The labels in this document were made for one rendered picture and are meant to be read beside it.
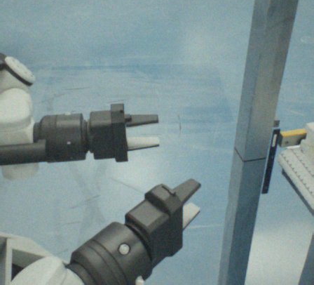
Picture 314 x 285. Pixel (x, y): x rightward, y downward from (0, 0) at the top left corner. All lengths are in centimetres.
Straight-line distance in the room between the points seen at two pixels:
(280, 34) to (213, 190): 135
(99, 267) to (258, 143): 58
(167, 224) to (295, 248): 142
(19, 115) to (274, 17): 49
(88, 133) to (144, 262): 29
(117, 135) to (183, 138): 168
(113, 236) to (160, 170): 167
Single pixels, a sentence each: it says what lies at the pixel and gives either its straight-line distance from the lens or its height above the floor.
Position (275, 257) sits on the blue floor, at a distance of 195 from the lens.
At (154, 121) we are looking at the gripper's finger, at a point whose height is 104.
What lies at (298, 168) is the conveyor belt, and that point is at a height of 85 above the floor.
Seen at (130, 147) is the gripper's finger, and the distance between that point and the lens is 83.
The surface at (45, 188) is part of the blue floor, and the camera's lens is 223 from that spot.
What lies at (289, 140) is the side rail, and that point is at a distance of 105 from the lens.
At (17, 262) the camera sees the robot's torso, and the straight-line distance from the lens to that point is 101.
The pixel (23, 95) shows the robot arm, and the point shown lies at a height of 99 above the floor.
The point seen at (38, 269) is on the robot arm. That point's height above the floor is 105.
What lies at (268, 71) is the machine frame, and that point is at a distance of 94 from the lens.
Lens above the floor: 150
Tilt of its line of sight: 37 degrees down
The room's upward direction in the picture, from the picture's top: straight up
